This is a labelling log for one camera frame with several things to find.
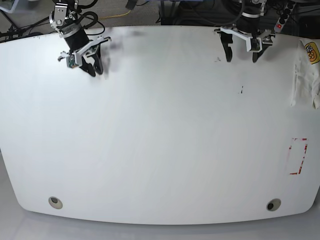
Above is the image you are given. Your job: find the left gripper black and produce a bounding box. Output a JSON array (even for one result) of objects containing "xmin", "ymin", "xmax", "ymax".
[{"xmin": 236, "ymin": 16, "xmax": 260, "ymax": 37}]

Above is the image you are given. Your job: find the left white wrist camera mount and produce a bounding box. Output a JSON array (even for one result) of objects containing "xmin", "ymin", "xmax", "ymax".
[{"xmin": 214, "ymin": 27, "xmax": 275, "ymax": 53}]

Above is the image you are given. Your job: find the table cable grommet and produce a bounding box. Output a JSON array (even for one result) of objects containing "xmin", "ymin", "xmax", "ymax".
[
  {"xmin": 48, "ymin": 196, "xmax": 63, "ymax": 210},
  {"xmin": 266, "ymin": 198, "xmax": 282, "ymax": 212}
]

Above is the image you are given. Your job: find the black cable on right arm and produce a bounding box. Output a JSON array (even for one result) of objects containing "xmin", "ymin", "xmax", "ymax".
[{"xmin": 74, "ymin": 0, "xmax": 106, "ymax": 35}]

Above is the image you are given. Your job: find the white printed T-shirt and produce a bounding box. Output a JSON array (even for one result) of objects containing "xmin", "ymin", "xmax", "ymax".
[{"xmin": 290, "ymin": 38, "xmax": 320, "ymax": 110}]

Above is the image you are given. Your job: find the right table cable grommet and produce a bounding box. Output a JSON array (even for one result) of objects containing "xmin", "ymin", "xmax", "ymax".
[{"xmin": 266, "ymin": 198, "xmax": 282, "ymax": 212}]

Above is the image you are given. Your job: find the white power strip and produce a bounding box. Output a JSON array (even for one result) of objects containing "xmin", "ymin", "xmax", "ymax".
[{"xmin": 274, "ymin": 0, "xmax": 296, "ymax": 33}]

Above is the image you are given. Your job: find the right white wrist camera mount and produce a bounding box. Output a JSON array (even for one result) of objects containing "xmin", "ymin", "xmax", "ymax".
[{"xmin": 57, "ymin": 35, "xmax": 112, "ymax": 69}]

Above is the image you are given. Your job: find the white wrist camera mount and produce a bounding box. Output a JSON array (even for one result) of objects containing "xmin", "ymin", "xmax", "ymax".
[
  {"xmin": 57, "ymin": 35, "xmax": 112, "ymax": 69},
  {"xmin": 214, "ymin": 27, "xmax": 275, "ymax": 53}
]

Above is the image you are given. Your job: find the red tape rectangle marking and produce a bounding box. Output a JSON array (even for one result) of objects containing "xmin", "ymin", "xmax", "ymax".
[{"xmin": 286, "ymin": 138, "xmax": 308, "ymax": 176}]

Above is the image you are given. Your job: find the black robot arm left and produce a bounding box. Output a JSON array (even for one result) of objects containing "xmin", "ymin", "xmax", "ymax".
[{"xmin": 182, "ymin": 0, "xmax": 273, "ymax": 63}]

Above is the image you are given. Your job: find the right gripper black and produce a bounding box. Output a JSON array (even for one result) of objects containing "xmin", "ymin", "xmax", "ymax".
[{"xmin": 64, "ymin": 29, "xmax": 90, "ymax": 53}]

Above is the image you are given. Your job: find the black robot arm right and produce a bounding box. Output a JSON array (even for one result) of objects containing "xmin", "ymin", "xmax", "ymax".
[{"xmin": 49, "ymin": 0, "xmax": 273, "ymax": 68}]

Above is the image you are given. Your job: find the yellow cable on floor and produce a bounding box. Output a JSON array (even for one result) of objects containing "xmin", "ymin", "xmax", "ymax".
[{"xmin": 98, "ymin": 9, "xmax": 133, "ymax": 21}]

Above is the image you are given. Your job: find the left table cable grommet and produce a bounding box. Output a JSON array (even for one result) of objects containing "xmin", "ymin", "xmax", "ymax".
[{"xmin": 48, "ymin": 196, "xmax": 63, "ymax": 210}]

